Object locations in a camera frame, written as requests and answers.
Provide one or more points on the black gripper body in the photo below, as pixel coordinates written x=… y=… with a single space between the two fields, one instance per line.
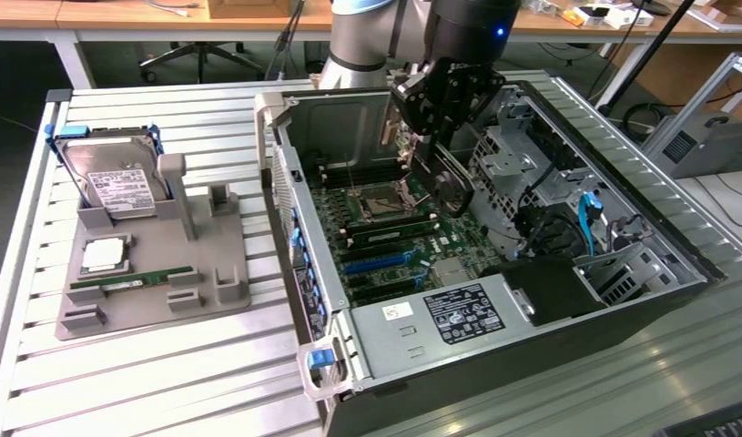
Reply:
x=468 y=32

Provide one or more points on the black graphics card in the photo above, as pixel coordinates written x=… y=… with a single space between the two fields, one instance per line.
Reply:
x=453 y=191

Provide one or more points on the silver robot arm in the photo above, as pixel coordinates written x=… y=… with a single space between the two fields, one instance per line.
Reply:
x=353 y=45

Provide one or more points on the black open PC case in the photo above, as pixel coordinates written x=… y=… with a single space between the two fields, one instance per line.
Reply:
x=334 y=123

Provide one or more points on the metal socket cover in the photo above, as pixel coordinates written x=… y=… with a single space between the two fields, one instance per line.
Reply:
x=416 y=186

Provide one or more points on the thin locking lever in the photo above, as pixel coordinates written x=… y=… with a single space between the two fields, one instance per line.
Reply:
x=350 y=182

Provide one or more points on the CPU socket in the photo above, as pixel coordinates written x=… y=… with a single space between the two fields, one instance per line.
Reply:
x=379 y=205

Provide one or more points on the silver disk bay cage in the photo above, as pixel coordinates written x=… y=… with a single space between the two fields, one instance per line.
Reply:
x=553 y=191

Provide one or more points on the white small box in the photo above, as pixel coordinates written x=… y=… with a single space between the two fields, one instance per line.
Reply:
x=625 y=18

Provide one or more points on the black stand pole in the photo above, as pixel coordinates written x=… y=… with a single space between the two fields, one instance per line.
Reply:
x=651 y=50

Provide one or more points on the black RAM stick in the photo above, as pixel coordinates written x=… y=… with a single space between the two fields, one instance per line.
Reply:
x=396 y=232

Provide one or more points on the green motherboard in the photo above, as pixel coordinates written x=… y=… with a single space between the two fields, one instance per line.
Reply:
x=456 y=236

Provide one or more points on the cardboard box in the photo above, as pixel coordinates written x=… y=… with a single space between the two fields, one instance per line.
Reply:
x=255 y=8

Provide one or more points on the black expansion slot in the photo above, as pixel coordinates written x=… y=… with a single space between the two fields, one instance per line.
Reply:
x=370 y=253

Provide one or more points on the black office chair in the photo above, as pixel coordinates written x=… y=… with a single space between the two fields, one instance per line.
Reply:
x=203 y=52

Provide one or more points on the blue expansion slot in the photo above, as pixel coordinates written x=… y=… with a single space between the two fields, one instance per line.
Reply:
x=377 y=264

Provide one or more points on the silver chipset heatsink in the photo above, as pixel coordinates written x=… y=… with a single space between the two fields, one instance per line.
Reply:
x=450 y=269

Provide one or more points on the grey computer tower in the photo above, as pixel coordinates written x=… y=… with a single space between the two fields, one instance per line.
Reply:
x=711 y=150

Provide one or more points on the black plastic shroud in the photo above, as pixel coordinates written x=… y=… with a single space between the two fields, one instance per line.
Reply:
x=546 y=291

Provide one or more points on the hard disk blue caddy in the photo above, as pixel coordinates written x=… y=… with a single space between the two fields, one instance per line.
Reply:
x=115 y=159

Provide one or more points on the silver power supply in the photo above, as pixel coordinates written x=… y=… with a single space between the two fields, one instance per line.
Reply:
x=396 y=341

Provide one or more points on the grey parts rack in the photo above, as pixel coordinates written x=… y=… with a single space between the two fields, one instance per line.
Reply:
x=158 y=255

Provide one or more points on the blue case latch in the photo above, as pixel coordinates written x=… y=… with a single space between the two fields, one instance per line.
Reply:
x=319 y=358

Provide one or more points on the green RAM stick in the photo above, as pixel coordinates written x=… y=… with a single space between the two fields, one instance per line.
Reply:
x=139 y=277

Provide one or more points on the silver CPU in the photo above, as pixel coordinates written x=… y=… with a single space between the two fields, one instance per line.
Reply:
x=103 y=255

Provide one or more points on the wooden desk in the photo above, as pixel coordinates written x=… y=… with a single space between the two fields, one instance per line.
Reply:
x=18 y=20

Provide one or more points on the aluminium profile frame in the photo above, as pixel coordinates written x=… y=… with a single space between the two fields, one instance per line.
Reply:
x=711 y=86

